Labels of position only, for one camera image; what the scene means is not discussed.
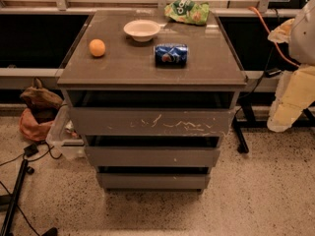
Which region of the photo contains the orange fruit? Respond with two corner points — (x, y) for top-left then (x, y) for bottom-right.
(89, 39), (105, 57)

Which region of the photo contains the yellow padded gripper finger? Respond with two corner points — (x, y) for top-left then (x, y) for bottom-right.
(267, 65), (315, 132)
(268, 19), (294, 43)

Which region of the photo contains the grey drawer cabinet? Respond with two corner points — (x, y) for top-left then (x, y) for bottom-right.
(56, 9), (248, 195)

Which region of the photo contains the blue soda can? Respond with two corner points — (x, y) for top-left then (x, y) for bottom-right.
(154, 43), (188, 65)

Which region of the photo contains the clear plastic bin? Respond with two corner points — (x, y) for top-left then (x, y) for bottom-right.
(46, 105), (86, 160)

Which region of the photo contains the black power adapter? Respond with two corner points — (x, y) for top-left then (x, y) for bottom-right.
(24, 144), (38, 157)

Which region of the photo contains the black table leg frame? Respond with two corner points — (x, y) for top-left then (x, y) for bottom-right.
(232, 99), (315, 153)

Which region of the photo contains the white bowl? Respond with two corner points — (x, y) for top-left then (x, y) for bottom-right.
(124, 20), (160, 42)

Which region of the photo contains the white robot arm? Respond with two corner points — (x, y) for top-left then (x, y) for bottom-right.
(267, 0), (315, 132)

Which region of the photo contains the black power brick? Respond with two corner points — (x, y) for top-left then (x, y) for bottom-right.
(265, 68), (282, 78)

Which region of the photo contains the black stand on floor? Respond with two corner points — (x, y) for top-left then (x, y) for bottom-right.
(0, 159), (29, 236)

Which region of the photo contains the orange cloth bag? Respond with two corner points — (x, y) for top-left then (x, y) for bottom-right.
(19, 108), (53, 142)

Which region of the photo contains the brown cloth bag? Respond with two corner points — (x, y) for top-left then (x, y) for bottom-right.
(20, 78), (63, 123)

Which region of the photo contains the grey drawer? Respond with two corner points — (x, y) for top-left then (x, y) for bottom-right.
(86, 147), (220, 167)
(70, 107), (234, 137)
(96, 173), (210, 190)

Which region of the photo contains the orange cable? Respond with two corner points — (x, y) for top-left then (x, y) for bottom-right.
(248, 6), (300, 68)

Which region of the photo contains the grey bottom drawer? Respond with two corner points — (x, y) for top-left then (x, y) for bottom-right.
(96, 173), (210, 190)

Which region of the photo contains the green chip bag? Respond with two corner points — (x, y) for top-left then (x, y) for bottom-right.
(164, 0), (210, 26)

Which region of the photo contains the grey top drawer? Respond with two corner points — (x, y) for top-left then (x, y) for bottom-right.
(70, 107), (234, 137)

